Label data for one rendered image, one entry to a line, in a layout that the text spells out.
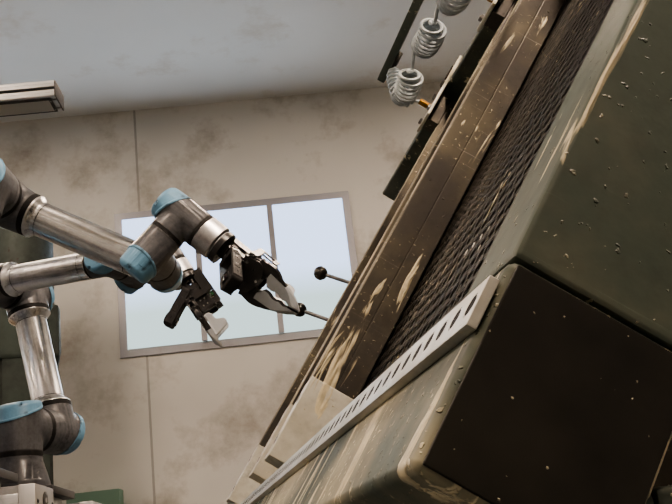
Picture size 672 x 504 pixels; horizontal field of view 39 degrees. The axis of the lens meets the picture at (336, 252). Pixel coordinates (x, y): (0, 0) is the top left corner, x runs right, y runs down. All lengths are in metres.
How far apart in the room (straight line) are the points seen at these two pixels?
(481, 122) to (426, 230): 0.21
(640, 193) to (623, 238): 0.03
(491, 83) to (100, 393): 4.82
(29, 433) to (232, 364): 3.59
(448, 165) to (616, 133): 0.97
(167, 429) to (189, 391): 0.27
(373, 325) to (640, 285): 0.89
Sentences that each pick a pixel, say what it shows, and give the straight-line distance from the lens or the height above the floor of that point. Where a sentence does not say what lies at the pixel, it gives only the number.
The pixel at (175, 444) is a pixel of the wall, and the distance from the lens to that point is 6.00.
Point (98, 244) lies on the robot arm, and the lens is 2.07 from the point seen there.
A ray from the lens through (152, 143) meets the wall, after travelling 6.60.
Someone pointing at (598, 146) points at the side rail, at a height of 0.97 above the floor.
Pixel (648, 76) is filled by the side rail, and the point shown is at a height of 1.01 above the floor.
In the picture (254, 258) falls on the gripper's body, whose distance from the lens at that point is 1.89.
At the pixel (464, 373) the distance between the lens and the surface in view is 0.46.
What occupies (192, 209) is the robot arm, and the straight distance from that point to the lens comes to 1.92.
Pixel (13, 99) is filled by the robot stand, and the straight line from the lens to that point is 2.57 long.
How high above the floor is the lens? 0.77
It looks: 18 degrees up
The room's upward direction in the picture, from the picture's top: 7 degrees counter-clockwise
